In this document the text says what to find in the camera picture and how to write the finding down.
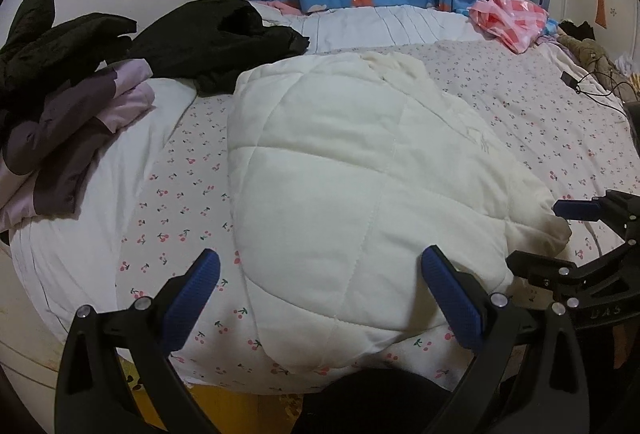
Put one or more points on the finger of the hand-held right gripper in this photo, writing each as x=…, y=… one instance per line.
x=575, y=208
x=550, y=271

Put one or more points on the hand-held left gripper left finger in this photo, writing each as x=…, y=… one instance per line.
x=195, y=289

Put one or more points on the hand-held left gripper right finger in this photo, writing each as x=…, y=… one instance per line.
x=455, y=299

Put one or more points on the white quilted blanket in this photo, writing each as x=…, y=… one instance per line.
x=350, y=189

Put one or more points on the brown clothes pile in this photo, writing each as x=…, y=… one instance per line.
x=590, y=49

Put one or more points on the cherry print bed sheet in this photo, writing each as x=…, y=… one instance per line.
x=525, y=114

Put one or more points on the white duvet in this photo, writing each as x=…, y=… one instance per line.
x=75, y=239

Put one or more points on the small black device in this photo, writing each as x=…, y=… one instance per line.
x=567, y=78

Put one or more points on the pink checked cloth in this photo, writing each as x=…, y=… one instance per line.
x=505, y=22

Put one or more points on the purple jacket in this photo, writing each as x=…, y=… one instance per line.
x=65, y=114

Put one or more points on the black puffer jacket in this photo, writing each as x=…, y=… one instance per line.
x=65, y=44

